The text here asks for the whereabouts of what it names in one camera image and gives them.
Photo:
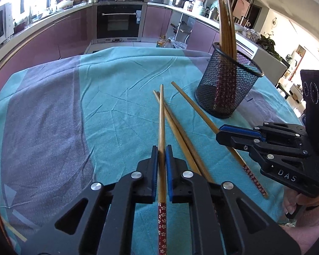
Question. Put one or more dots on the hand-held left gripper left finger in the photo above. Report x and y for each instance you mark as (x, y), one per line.
(154, 170)

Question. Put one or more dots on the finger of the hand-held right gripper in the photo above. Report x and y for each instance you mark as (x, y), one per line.
(234, 141)
(239, 132)

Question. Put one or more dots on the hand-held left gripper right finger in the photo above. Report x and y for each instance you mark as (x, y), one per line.
(169, 170)

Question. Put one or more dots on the red-ended wooden chopstick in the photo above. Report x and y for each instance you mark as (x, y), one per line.
(185, 137)
(180, 138)
(255, 181)
(161, 127)

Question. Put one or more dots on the black mesh holder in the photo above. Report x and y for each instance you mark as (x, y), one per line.
(204, 90)

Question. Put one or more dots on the bunch of wooden chopsticks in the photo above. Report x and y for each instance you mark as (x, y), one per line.
(224, 32)

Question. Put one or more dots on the person's right hand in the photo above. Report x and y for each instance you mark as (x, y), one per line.
(289, 207)

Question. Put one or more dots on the teal grey printed tablecloth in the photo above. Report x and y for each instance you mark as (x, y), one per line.
(69, 124)

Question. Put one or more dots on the clear food jar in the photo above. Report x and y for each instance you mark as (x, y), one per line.
(250, 33)

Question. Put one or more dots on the yellow oil bottle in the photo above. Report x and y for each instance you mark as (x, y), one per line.
(162, 42)

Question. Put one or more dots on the teal kitchen appliance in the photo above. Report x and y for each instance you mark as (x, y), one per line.
(213, 8)

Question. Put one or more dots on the pink framed picture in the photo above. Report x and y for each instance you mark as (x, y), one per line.
(242, 5)

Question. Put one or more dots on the steel steamer pot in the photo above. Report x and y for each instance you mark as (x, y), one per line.
(179, 1)

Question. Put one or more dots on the black built-in oven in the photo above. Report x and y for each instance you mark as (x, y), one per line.
(117, 21)

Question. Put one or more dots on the pink kitchen base cabinets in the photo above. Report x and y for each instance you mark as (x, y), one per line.
(55, 34)

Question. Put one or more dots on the white casserole dish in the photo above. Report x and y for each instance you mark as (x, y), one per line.
(65, 4)

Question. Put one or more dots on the steel sink faucet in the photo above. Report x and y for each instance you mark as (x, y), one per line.
(31, 10)

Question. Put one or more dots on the wall clock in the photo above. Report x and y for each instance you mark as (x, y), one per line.
(274, 23)

